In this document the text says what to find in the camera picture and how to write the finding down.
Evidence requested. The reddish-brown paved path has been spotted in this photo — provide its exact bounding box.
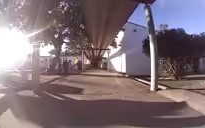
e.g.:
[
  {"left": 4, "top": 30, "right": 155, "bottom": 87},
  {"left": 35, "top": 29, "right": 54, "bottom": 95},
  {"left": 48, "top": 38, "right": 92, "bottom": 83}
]
[{"left": 0, "top": 68, "right": 205, "bottom": 128}]

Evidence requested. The white gabled building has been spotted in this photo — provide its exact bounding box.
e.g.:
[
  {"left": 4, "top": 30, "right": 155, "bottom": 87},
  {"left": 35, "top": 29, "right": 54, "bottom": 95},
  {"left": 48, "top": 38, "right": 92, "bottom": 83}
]
[{"left": 106, "top": 21, "right": 152, "bottom": 77}]

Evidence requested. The brown walkway canopy roof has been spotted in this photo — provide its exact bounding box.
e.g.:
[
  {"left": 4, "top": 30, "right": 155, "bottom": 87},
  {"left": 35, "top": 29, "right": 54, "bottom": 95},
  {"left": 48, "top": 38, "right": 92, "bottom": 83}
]
[{"left": 79, "top": 0, "right": 158, "bottom": 60}]

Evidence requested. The white canopy pole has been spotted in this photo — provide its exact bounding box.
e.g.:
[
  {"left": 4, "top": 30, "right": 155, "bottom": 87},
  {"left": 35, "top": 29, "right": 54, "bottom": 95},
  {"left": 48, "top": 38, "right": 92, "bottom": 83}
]
[{"left": 143, "top": 3, "right": 159, "bottom": 93}]

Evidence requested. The distant low building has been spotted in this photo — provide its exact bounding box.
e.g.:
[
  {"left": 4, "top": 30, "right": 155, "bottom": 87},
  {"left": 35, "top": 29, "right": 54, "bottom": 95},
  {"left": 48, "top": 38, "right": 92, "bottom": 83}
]
[{"left": 23, "top": 54, "right": 81, "bottom": 73}]

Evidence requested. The large leafy tree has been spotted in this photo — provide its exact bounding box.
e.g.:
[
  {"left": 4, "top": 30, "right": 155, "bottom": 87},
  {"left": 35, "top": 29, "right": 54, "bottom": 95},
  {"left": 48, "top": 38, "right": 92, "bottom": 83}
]
[{"left": 9, "top": 0, "right": 94, "bottom": 73}]

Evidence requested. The grey canopy pole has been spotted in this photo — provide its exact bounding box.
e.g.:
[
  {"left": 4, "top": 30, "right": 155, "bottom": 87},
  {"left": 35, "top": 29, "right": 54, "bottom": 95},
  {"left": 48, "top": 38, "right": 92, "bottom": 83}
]
[{"left": 31, "top": 43, "right": 41, "bottom": 84}]

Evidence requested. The dark dense tree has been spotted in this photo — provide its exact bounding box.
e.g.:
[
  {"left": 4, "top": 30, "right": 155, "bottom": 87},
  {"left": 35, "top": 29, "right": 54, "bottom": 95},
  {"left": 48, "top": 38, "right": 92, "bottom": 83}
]
[{"left": 142, "top": 23, "right": 205, "bottom": 80}]

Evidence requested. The grey asphalt road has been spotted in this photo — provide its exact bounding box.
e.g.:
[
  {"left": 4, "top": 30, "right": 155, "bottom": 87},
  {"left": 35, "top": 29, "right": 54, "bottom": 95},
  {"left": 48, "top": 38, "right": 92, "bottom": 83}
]
[{"left": 156, "top": 73, "right": 205, "bottom": 99}]

